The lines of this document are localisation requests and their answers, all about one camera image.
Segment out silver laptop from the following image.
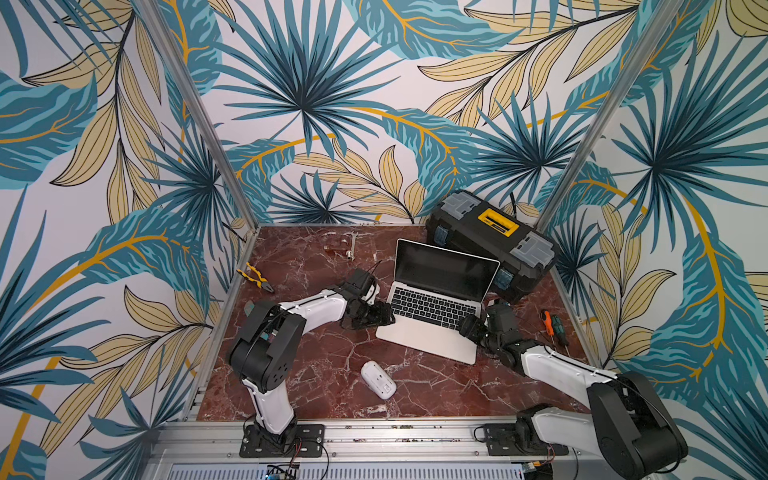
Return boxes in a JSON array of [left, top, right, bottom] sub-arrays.
[[376, 238, 500, 365]]

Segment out white wireless mouse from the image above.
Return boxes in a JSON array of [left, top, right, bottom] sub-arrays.
[[360, 361, 397, 400]]

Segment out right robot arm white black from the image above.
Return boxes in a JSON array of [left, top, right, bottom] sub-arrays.
[[458, 304, 689, 479]]

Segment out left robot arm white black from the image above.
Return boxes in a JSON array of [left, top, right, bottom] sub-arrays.
[[228, 269, 395, 443]]

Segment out orange screwdriver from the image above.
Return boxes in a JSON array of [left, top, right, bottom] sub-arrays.
[[541, 310, 555, 338]]

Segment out green screwdriver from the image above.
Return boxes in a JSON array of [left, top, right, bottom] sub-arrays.
[[551, 314, 570, 355]]

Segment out yellow black pliers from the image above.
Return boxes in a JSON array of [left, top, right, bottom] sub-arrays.
[[236, 263, 275, 294]]

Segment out black yellow toolbox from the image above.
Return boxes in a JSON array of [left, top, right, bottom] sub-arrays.
[[426, 190, 561, 304]]

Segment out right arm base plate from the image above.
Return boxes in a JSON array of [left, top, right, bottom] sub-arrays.
[[480, 422, 569, 458]]

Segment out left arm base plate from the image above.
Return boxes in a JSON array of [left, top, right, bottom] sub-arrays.
[[239, 424, 325, 458]]

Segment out right aluminium corner post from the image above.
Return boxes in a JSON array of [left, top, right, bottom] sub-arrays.
[[536, 0, 683, 231]]

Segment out aluminium corner post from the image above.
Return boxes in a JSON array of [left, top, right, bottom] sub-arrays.
[[134, 0, 259, 236], [536, 0, 683, 231]]

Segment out aluminium front rail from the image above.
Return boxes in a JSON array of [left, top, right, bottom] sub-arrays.
[[142, 417, 616, 479]]

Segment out left aluminium corner post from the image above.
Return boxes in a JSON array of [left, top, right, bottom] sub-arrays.
[[134, 0, 259, 236]]

